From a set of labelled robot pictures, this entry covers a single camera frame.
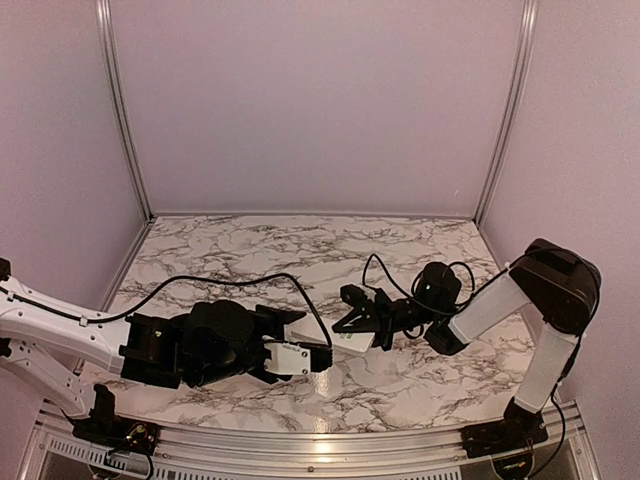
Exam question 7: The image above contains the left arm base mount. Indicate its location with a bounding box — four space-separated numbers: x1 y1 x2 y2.
72 384 160 456

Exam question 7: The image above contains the front aluminium frame rail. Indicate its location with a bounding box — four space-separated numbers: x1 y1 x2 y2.
18 402 602 479

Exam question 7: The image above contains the aluminium frame post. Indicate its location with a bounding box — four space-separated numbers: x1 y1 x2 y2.
95 0 154 223
473 0 539 229

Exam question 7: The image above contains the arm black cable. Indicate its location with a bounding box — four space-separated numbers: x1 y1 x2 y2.
0 273 334 349
362 253 601 341

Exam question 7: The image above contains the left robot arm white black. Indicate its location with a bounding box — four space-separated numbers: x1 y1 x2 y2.
1 260 311 445

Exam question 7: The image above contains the right aluminium frame post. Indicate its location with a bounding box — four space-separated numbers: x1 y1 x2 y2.
473 0 539 229

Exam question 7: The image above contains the left aluminium frame post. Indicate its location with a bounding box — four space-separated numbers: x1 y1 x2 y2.
95 0 154 223

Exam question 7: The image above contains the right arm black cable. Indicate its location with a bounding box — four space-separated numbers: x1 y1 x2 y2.
362 253 601 341

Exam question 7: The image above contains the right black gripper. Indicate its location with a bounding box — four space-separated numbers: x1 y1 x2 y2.
332 287 439 351

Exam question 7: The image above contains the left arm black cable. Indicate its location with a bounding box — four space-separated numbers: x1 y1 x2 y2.
0 273 334 349

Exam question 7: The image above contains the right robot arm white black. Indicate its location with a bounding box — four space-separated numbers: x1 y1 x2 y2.
332 238 602 448

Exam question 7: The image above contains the white remote control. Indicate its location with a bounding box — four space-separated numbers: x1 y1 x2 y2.
287 316 374 356

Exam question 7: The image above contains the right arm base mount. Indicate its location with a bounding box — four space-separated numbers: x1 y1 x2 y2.
460 398 549 458

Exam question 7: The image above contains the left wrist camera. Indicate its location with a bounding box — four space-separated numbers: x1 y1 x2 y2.
308 345 333 373

